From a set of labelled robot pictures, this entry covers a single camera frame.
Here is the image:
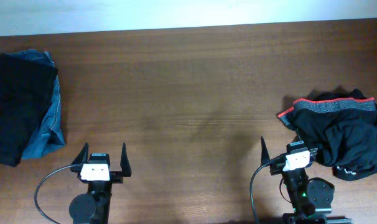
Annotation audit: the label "folded black garment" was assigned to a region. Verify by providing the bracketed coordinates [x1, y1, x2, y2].
[0, 54, 58, 167]

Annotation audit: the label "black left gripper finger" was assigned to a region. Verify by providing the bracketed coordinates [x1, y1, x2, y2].
[120, 142, 132, 177]
[72, 142, 89, 165]

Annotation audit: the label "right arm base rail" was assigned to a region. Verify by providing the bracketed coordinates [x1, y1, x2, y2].
[282, 213, 352, 224]

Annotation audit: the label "crumpled black garment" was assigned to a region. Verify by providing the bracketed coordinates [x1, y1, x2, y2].
[314, 89, 377, 181]

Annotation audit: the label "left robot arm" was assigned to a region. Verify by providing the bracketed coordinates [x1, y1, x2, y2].
[69, 143, 132, 224]

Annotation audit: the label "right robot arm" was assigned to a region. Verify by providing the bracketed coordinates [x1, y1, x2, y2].
[261, 138, 335, 223]

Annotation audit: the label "folded blue jeans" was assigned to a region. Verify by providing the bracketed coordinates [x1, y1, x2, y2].
[7, 49, 65, 160]

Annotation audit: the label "black leggings red waistband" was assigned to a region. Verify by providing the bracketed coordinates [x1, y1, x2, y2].
[277, 98, 377, 170]

